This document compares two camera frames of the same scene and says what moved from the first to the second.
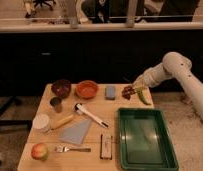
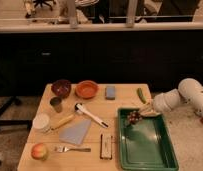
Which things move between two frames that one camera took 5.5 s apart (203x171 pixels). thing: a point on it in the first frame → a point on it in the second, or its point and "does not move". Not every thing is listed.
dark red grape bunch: x=127 y=91 → x=134 y=117
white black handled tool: x=79 y=108 does not move
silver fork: x=64 y=149 does not move
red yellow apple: x=39 y=151 does not move
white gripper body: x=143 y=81 → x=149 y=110
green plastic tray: x=144 y=141 does not move
